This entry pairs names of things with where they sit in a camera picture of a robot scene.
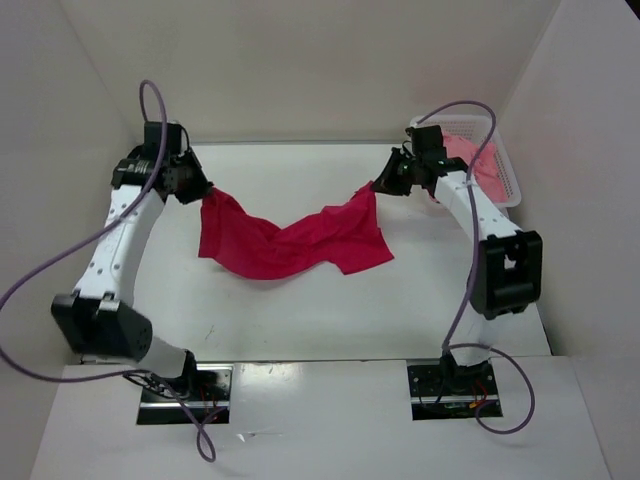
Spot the magenta red t shirt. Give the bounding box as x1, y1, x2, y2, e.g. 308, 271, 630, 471
198, 184, 394, 280

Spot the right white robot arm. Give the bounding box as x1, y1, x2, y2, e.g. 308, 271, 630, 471
371, 125, 543, 393

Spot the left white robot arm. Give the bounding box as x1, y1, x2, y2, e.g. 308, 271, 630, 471
51, 121, 213, 400

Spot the white plastic basket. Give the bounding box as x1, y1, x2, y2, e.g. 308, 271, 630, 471
409, 114, 521, 209

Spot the light pink t shirt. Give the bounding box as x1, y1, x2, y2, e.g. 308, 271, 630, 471
443, 131, 508, 203

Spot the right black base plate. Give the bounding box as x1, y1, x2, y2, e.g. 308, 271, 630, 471
407, 360, 503, 421

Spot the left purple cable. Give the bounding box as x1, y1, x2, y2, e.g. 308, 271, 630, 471
0, 79, 216, 462

